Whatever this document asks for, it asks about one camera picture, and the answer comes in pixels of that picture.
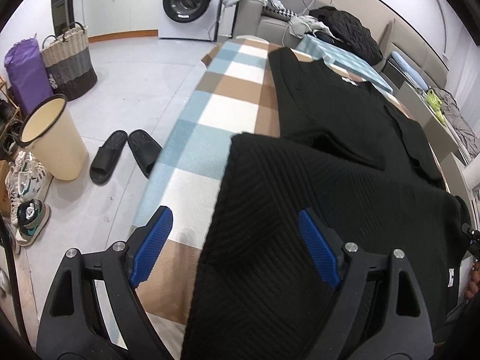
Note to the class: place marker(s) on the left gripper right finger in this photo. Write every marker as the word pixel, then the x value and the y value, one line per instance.
pixel 406 327

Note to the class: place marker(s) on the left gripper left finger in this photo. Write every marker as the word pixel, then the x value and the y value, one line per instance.
pixel 72 324

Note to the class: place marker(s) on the black knit sweater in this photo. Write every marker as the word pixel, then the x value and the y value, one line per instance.
pixel 365 169

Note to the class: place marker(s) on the right hand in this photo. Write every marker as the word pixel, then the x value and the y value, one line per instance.
pixel 472 287

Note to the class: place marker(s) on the grey crumpled cloth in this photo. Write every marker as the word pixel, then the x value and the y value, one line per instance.
pixel 453 114

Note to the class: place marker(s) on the green black sneaker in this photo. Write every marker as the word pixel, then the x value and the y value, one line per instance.
pixel 32 217

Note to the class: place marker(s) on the white green sneaker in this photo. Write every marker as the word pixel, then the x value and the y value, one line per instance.
pixel 26 179

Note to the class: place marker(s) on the left black slipper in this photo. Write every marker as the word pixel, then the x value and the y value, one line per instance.
pixel 107 157

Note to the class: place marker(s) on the black slipper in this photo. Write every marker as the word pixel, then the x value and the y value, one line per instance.
pixel 145 150
pixel 107 157

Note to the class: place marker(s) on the right black slipper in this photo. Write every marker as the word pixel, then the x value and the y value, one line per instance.
pixel 145 150

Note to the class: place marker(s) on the beige waste bin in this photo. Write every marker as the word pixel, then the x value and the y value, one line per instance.
pixel 50 134

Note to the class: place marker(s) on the purple bag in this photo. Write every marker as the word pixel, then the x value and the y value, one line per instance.
pixel 27 74

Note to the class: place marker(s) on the black quilted jacket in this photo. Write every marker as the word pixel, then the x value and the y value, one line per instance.
pixel 350 32

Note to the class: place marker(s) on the folded checked blanket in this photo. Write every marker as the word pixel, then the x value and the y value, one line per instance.
pixel 344 59

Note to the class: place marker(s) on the woven laundry basket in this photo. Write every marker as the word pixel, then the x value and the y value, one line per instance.
pixel 68 62

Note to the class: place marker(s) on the checked bed blanket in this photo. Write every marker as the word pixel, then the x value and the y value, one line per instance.
pixel 235 95

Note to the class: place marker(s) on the grey sofa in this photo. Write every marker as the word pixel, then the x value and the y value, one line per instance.
pixel 251 20

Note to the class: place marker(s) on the white washing machine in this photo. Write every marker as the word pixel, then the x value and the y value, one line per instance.
pixel 195 20

